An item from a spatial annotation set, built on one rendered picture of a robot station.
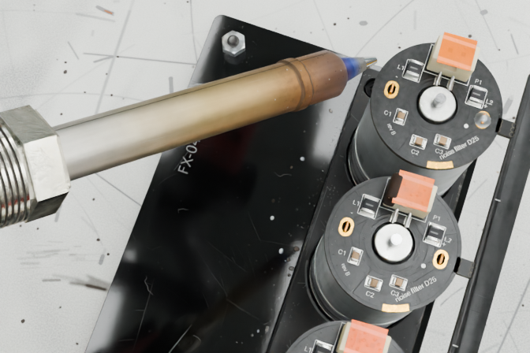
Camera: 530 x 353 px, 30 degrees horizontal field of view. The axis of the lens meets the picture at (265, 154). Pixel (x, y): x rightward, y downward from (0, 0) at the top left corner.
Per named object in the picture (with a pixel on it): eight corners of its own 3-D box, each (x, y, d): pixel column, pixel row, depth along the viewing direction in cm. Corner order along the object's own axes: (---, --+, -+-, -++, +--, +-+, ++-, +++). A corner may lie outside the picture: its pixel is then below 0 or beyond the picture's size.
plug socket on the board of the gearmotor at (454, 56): (421, 82, 19) (428, 69, 18) (434, 42, 19) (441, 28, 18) (461, 95, 19) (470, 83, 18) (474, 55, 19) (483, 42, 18)
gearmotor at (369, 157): (330, 199, 23) (356, 141, 18) (362, 106, 24) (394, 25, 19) (430, 233, 23) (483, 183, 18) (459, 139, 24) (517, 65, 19)
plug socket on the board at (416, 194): (378, 218, 18) (382, 210, 17) (391, 175, 18) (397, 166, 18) (419, 232, 18) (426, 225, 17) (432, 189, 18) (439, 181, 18)
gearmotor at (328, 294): (292, 313, 23) (308, 283, 18) (326, 213, 23) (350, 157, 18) (395, 348, 22) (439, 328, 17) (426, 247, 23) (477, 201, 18)
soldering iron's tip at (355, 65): (360, 54, 17) (316, 68, 17) (375, 40, 17) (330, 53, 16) (375, 79, 17) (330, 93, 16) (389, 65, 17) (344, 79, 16)
